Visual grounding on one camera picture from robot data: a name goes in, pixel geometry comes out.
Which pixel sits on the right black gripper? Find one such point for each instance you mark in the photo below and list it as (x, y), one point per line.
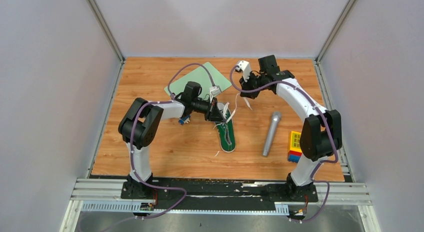
(245, 85)

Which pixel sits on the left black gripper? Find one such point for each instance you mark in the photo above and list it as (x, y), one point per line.
(213, 112)

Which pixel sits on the white shoelace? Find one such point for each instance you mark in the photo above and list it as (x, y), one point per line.
(233, 111)

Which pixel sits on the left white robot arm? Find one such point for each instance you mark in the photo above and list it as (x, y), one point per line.
(140, 124)

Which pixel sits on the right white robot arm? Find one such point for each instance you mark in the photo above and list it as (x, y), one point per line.
(321, 134)

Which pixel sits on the blue red toy car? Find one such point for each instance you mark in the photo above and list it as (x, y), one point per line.
(184, 120)

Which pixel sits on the silver microphone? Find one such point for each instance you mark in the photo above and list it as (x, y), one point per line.
(274, 122)

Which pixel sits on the light green cutting mat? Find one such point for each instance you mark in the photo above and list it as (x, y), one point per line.
(200, 76)

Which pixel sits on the yellow red blue block stack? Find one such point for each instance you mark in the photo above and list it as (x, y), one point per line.
(294, 149)

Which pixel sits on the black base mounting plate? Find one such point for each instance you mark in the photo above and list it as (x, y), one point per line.
(220, 195)

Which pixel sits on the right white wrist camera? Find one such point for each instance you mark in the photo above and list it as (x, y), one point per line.
(244, 67)

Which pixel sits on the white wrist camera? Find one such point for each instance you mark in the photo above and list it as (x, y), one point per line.
(244, 67)
(214, 91)

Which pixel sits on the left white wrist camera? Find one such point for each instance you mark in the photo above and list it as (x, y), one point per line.
(214, 91)

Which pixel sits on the aluminium frame rail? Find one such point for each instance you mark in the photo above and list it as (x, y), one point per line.
(105, 195)

